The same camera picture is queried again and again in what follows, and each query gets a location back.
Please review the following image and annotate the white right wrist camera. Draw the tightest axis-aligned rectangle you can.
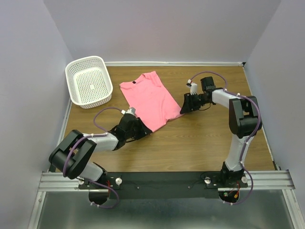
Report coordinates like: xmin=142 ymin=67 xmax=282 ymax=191
xmin=186 ymin=79 xmax=198 ymax=95

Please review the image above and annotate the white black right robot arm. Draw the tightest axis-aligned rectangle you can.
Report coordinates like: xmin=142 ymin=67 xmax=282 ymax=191
xmin=180 ymin=76 xmax=262 ymax=187

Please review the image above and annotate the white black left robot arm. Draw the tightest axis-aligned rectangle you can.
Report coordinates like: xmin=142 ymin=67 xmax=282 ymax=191
xmin=49 ymin=112 xmax=153 ymax=188

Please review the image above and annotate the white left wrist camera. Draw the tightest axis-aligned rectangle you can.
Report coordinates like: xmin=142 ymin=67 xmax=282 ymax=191
xmin=121 ymin=107 xmax=136 ymax=116

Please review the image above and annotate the white perforated plastic basket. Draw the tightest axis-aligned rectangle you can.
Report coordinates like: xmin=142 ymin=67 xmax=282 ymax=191
xmin=65 ymin=56 xmax=113 ymax=109

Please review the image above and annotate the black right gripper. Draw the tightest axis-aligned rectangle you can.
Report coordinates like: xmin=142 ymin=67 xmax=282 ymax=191
xmin=179 ymin=92 xmax=209 ymax=114

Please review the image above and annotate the aluminium extrusion rail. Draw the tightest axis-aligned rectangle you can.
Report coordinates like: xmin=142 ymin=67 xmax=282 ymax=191
xmin=29 ymin=170 xmax=303 ymax=229

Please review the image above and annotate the pink t shirt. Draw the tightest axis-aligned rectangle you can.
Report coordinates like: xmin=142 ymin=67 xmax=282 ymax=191
xmin=120 ymin=71 xmax=182 ymax=132

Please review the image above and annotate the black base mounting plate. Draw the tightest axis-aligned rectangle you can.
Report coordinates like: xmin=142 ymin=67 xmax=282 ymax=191
xmin=79 ymin=171 xmax=248 ymax=204

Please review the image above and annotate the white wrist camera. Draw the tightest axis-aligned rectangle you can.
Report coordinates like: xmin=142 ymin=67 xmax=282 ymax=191
xmin=121 ymin=107 xmax=136 ymax=116
xmin=186 ymin=79 xmax=198 ymax=95

